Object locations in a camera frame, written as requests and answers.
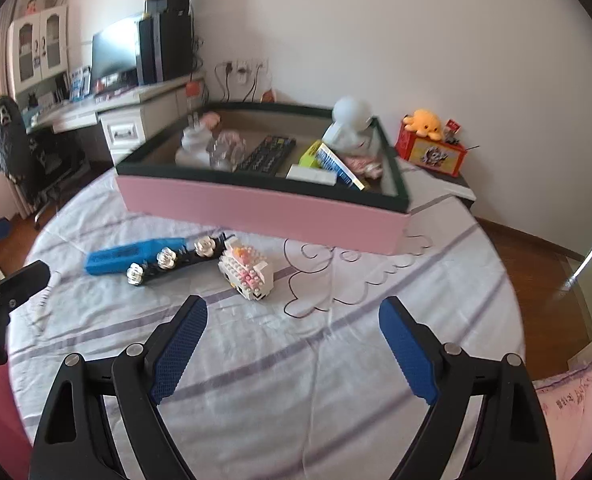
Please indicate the black computer monitor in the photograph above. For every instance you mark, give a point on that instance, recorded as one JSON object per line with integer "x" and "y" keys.
{"x": 113, "y": 52}

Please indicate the black office chair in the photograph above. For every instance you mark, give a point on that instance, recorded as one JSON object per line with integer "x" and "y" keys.
{"x": 11, "y": 145}

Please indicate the white flat box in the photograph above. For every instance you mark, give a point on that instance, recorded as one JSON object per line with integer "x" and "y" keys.
{"x": 311, "y": 175}

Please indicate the pink brick donut toy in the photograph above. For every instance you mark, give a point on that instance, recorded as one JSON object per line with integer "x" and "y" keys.
{"x": 363, "y": 166}

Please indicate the black remote control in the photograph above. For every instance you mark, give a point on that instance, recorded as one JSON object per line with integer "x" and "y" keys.
{"x": 266, "y": 155}

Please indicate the white desk with drawers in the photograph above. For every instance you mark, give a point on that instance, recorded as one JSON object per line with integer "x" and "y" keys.
{"x": 126, "y": 120}

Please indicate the pink printed cloth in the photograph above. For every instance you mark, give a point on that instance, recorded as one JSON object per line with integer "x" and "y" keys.
{"x": 576, "y": 420}

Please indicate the black hair clip white flowers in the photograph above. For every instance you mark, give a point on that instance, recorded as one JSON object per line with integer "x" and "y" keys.
{"x": 176, "y": 260}

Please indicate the green yellow small box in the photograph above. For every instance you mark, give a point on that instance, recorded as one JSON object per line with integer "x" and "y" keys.
{"x": 310, "y": 156}

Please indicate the clear bottle with orange cap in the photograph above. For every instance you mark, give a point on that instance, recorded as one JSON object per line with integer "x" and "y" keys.
{"x": 192, "y": 91}

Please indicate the low white cabinet black top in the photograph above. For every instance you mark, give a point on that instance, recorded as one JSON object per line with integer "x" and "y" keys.
{"x": 463, "y": 191}

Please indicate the blue boxes on desk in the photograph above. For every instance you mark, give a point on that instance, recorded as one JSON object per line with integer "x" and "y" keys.
{"x": 80, "y": 82}

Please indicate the yellow octopus plush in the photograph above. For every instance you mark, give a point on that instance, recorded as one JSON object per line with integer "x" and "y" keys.
{"x": 423, "y": 124}

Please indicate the pink box with green rim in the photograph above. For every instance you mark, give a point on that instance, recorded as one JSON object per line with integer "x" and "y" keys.
{"x": 276, "y": 215}

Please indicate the white pink brick vehicle toy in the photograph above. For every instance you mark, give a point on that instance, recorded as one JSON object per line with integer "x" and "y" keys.
{"x": 246, "y": 272}

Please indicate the white plug adapter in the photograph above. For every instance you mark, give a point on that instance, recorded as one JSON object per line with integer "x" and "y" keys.
{"x": 193, "y": 149}

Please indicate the red white small packet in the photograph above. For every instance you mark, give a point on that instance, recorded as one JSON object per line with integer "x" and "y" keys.
{"x": 453, "y": 127}

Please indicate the white round robot toy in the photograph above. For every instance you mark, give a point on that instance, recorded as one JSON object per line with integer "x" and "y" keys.
{"x": 348, "y": 120}

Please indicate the white wall sockets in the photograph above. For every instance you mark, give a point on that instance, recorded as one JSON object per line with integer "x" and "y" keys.
{"x": 243, "y": 70}

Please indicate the black tower speaker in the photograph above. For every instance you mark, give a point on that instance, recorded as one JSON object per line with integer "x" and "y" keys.
{"x": 168, "y": 50}

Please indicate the small pink toy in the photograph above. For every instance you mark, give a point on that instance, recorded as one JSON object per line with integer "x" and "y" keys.
{"x": 211, "y": 120}

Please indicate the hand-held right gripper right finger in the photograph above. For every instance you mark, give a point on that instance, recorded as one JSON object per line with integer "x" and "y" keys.
{"x": 406, "y": 350}

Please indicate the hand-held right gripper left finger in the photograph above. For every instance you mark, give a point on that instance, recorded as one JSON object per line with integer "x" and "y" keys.
{"x": 181, "y": 350}

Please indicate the blue white flat pack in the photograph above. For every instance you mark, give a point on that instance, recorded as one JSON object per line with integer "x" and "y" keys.
{"x": 338, "y": 167}

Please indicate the red plastic crate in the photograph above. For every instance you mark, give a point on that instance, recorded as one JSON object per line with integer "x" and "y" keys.
{"x": 431, "y": 152}

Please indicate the white glass door cupboard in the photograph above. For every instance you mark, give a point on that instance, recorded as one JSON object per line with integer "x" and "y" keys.
{"x": 38, "y": 45}

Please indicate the orange snack bag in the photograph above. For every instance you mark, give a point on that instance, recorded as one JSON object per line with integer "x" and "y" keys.
{"x": 268, "y": 96}

